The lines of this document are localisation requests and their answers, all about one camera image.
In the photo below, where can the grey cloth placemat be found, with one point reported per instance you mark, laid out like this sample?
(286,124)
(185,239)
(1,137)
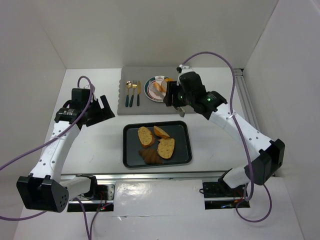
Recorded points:
(146,105)

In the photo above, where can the aluminium rail right side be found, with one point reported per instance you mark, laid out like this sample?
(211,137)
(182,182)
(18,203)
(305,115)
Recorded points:
(247,100)

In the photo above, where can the orange round bun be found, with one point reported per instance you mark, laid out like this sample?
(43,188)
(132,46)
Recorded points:
(157,86)

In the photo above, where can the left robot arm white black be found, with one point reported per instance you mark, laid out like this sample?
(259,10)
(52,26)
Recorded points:
(42,189)

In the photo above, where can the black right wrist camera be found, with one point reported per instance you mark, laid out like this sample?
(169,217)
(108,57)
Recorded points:
(191,80)

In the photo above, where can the aluminium rail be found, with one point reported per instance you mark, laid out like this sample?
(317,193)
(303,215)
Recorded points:
(247,100)
(148,176)

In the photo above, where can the aluminium rail front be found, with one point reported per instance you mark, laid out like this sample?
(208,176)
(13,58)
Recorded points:
(148,176)

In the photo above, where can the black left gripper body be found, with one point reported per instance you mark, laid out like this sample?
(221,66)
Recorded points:
(95,111)

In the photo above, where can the gold spoon green handle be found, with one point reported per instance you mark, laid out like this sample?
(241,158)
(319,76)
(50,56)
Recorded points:
(128,87)

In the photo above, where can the black baking tray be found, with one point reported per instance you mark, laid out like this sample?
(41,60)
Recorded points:
(178,130)

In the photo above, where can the orange glazed donut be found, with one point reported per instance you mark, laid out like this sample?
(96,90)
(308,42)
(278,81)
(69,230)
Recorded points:
(164,84)

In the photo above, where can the bread slice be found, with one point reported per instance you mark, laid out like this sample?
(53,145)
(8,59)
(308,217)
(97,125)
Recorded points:
(165,148)
(146,137)

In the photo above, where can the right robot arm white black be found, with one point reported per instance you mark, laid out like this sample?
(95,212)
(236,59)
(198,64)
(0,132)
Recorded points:
(215,108)

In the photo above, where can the bread slice left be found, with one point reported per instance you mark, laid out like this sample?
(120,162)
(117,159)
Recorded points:
(146,137)

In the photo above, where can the gold knife green handle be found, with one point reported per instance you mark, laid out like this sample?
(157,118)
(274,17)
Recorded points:
(138,93)

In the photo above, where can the bread slice lower right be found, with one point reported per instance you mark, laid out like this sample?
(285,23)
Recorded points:
(165,148)

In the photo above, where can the brown chocolate croissant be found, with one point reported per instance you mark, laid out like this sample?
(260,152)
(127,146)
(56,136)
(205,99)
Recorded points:
(150,156)

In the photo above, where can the bread slice wedge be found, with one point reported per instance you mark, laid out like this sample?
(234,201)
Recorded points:
(159,132)

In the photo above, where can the white plate green red rim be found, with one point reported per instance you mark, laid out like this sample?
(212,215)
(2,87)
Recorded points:
(151,92)

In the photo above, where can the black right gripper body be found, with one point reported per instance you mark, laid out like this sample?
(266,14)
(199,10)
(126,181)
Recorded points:
(170,93)

